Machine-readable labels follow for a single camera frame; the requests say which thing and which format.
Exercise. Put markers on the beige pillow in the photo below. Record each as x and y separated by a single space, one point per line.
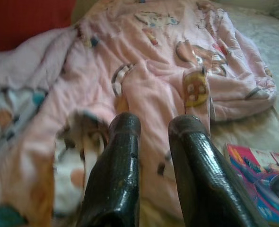
272 8

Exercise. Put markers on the pink cartoon print blanket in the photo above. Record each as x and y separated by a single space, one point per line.
142 59

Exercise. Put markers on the large red cushion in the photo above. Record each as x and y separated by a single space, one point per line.
23 21

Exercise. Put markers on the bed with grey floral sheet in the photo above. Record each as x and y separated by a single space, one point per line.
260 42

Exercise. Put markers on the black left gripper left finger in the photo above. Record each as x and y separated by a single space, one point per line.
115 177

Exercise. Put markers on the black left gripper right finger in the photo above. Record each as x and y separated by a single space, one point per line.
201 177

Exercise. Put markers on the colourful comic magazine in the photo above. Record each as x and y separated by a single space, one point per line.
260 179

